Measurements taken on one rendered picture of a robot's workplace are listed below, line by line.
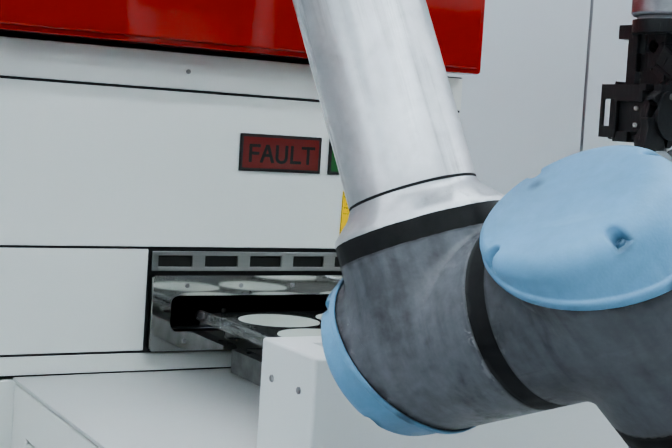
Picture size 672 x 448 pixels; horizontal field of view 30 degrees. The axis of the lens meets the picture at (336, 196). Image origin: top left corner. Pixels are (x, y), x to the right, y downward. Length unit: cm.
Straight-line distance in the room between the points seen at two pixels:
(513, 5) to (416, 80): 291
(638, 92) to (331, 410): 45
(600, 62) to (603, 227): 325
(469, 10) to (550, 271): 109
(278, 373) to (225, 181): 61
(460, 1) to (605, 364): 108
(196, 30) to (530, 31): 229
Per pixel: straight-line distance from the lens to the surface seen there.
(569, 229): 67
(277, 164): 163
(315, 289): 166
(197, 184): 159
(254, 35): 156
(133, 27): 150
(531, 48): 374
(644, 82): 125
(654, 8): 122
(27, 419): 149
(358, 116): 79
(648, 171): 69
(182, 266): 159
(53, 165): 152
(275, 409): 103
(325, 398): 98
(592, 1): 389
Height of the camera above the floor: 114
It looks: 3 degrees down
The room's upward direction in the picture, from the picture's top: 4 degrees clockwise
